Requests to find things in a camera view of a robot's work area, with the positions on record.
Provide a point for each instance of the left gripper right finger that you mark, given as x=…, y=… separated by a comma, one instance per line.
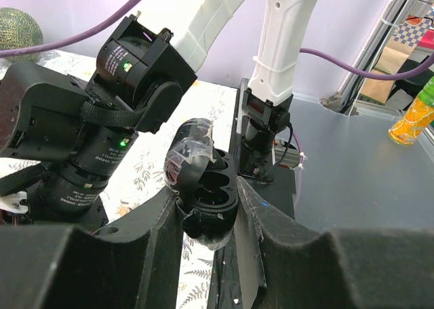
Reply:
x=283, y=264

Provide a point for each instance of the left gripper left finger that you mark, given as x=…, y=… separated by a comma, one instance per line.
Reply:
x=133, y=262

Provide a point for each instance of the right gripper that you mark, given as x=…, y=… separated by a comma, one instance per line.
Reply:
x=71, y=130

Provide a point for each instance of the black earbud charging case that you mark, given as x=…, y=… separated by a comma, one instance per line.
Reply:
x=204, y=181

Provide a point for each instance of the floral table mat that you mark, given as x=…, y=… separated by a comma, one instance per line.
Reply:
x=140, y=177

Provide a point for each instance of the green melon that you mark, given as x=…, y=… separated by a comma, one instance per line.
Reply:
x=19, y=29

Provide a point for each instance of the orange drink bottle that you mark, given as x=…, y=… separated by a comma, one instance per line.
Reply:
x=416, y=119

